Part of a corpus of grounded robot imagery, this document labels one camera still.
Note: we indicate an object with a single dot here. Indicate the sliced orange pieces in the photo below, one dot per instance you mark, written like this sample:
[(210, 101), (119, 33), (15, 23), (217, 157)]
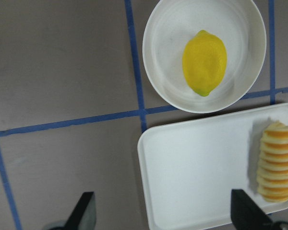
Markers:
[(272, 170)]

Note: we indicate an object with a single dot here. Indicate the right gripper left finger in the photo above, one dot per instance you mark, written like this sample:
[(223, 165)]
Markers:
[(83, 216)]

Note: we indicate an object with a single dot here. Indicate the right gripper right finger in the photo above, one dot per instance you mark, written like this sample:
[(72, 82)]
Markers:
[(245, 214)]

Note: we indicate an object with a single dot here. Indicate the white round plate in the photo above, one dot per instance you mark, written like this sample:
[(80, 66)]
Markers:
[(173, 23)]

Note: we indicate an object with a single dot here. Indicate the yellow lemon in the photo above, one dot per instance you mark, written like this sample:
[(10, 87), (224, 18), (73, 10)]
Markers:
[(204, 62)]

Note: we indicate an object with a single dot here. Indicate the white rectangular tray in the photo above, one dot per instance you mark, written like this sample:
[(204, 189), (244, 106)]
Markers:
[(188, 169)]

